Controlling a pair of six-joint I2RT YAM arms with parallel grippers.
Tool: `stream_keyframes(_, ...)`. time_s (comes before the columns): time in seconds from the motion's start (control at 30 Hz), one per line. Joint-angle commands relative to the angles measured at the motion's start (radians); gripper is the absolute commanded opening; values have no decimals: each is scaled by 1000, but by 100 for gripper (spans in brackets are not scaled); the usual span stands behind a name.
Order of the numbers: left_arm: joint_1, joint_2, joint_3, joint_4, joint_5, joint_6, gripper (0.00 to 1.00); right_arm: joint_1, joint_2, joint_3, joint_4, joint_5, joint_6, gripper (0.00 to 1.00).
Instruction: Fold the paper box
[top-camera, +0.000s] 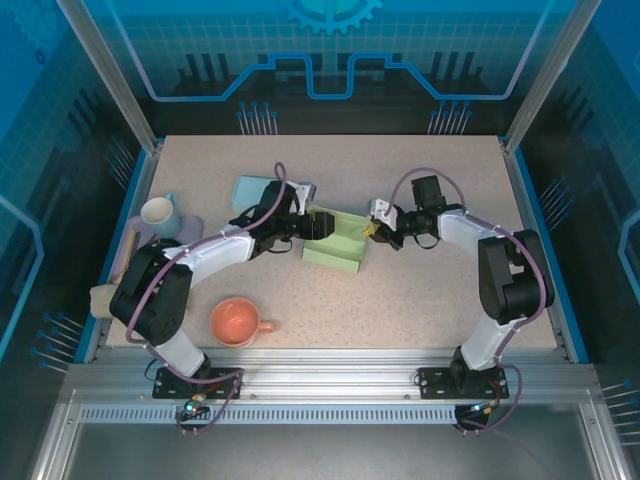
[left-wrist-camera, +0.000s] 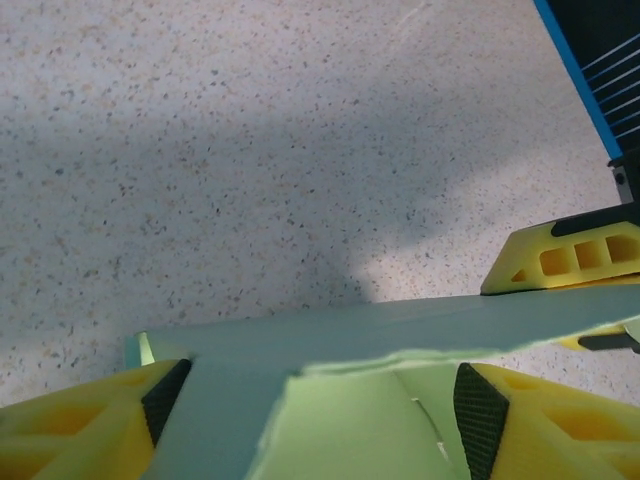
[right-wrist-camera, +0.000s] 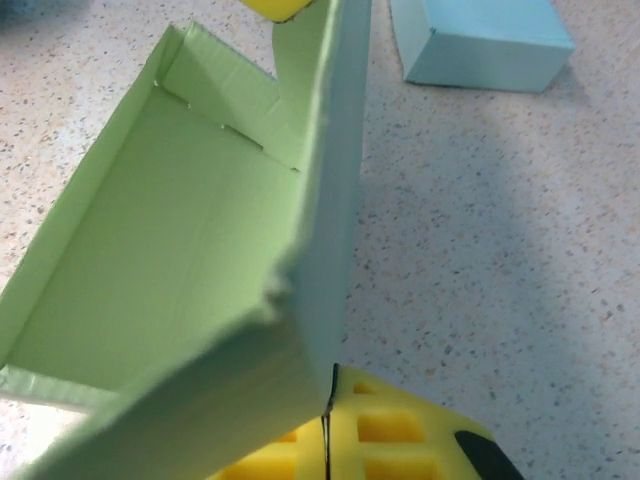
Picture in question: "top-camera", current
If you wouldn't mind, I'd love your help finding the aluminium frame post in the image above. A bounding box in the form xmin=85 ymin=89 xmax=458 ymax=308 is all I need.
xmin=53 ymin=0 xmax=165 ymax=156
xmin=501 ymin=0 xmax=604 ymax=156

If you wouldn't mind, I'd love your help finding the light blue paper box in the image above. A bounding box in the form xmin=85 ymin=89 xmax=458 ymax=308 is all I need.
xmin=232 ymin=174 xmax=274 ymax=211

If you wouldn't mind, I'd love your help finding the beige cloth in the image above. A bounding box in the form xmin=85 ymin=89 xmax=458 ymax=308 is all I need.
xmin=88 ymin=283 xmax=119 ymax=319

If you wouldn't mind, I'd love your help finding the orange cup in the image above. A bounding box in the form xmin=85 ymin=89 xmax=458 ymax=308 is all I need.
xmin=208 ymin=297 xmax=277 ymax=350

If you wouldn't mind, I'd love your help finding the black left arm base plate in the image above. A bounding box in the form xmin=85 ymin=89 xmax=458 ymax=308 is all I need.
xmin=151 ymin=366 xmax=246 ymax=401

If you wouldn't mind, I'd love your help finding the light blue mug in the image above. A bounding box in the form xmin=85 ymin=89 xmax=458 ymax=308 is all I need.
xmin=139 ymin=192 xmax=181 ymax=239

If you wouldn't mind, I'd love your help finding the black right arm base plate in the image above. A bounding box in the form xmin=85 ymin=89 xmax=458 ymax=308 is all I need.
xmin=417 ymin=366 xmax=511 ymax=401

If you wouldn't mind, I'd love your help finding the blue table edge trim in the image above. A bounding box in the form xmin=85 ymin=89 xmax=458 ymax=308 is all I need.
xmin=74 ymin=148 xmax=151 ymax=364

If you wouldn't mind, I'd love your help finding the light green paper box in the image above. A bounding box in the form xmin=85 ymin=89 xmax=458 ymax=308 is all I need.
xmin=301 ymin=202 xmax=374 ymax=275

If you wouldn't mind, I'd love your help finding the aluminium mounting rail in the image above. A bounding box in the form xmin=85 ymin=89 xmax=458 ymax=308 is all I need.
xmin=69 ymin=347 xmax=599 ymax=404

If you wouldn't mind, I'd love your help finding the small LED circuit board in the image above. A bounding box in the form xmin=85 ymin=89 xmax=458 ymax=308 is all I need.
xmin=180 ymin=397 xmax=210 ymax=420
xmin=464 ymin=399 xmax=501 ymax=420

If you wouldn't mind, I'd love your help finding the slotted grey cable duct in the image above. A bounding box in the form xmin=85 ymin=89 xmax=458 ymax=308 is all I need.
xmin=78 ymin=404 xmax=464 ymax=426

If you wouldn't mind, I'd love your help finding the lavender tray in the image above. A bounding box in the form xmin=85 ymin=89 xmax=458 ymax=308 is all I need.
xmin=119 ymin=213 xmax=205 ymax=274

